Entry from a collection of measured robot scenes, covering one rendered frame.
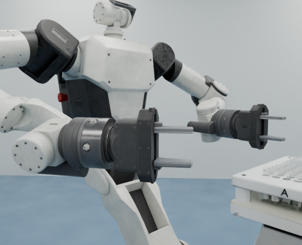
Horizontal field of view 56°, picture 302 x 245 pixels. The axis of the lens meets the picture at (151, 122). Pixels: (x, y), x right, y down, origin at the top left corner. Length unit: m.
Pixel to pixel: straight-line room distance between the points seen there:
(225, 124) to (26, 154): 0.56
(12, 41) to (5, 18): 3.68
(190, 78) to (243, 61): 2.78
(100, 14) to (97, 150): 0.57
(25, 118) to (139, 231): 0.46
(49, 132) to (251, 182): 0.35
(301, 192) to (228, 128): 0.41
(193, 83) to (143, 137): 0.71
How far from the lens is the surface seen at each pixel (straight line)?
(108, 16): 0.93
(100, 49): 0.84
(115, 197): 0.86
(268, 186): 0.50
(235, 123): 0.85
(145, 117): 0.44
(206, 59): 3.80
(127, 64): 0.88
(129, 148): 0.46
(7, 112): 0.55
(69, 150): 0.48
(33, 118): 0.59
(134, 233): 0.88
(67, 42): 0.83
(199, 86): 1.15
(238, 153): 3.91
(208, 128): 0.87
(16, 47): 0.75
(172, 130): 0.45
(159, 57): 1.05
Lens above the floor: 1.06
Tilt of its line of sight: 5 degrees down
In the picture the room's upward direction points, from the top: straight up
